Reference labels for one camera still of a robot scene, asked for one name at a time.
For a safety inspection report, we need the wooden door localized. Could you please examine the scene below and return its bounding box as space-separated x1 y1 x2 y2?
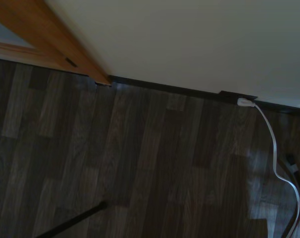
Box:
0 17 66 71

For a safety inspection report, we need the dark baseboard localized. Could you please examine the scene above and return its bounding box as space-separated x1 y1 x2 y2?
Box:
107 75 300 115

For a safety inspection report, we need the white power plug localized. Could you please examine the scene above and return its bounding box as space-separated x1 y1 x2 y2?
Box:
236 98 256 108

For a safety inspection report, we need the black stand leg with tape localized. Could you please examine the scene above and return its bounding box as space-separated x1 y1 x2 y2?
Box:
285 153 300 199

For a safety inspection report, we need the white flat power cable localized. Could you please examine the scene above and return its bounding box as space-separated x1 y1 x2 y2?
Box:
251 103 300 238

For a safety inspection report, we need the black tripod leg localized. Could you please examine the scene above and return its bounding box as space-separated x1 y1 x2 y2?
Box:
36 201 108 238

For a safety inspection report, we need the black cable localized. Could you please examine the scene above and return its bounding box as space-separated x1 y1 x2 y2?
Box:
278 158 300 238

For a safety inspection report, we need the dark wall outlet plate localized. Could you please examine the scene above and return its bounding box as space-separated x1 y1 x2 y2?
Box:
218 90 258 105

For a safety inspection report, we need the wooden door frame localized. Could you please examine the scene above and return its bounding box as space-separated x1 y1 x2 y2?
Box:
0 0 113 88

